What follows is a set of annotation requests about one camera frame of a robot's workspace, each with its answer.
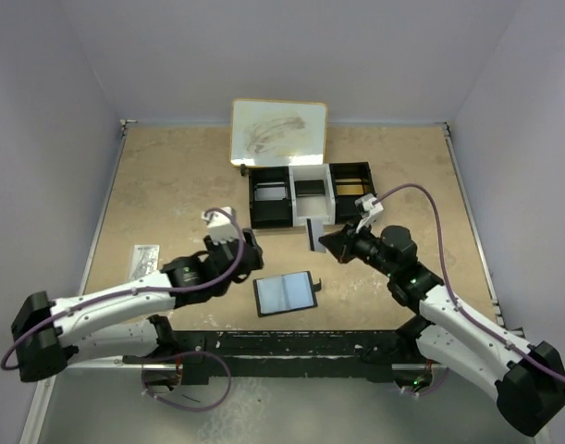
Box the aluminium table frame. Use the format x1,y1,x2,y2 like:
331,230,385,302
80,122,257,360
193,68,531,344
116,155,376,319
37,126,523,443

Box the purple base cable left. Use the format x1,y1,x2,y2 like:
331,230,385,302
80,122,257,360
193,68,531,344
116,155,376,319
141,349,232,411

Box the white board with wooden frame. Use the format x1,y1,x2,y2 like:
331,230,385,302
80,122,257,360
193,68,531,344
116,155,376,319
230,98,328,167

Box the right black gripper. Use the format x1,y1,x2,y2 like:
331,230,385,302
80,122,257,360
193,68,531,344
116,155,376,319
319,216,397,278

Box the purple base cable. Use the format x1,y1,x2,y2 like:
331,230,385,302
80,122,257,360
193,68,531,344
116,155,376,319
141,349,232,411
399,364,449,399

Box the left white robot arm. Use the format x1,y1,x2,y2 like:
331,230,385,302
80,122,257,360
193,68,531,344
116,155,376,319
1,228,264,383

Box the clear plastic packet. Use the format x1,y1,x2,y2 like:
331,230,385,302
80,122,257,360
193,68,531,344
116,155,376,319
127,244,160,281

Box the gold card in tray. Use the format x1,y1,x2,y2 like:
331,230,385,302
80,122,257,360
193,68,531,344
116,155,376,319
334,178,370,196

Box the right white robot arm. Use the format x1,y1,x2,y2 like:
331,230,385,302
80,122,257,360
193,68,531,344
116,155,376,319
319,226,565,437

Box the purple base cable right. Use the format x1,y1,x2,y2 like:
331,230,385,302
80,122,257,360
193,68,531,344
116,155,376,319
399,364,449,399

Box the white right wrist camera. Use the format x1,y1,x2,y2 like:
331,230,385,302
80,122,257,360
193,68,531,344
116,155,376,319
354,193,384,233

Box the black and white compartment tray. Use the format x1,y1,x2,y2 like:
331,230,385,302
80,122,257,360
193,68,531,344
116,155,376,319
247,162,375,229

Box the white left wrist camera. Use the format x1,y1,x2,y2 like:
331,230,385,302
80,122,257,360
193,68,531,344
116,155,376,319
202,206,239,244

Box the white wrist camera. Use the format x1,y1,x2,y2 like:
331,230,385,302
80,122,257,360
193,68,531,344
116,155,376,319
354,193,384,233
202,206,239,244

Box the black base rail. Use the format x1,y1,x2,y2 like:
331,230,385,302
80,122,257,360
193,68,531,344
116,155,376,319
124,330,426,383

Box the black leather card holder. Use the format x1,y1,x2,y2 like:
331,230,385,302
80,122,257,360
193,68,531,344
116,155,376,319
252,271,322,317

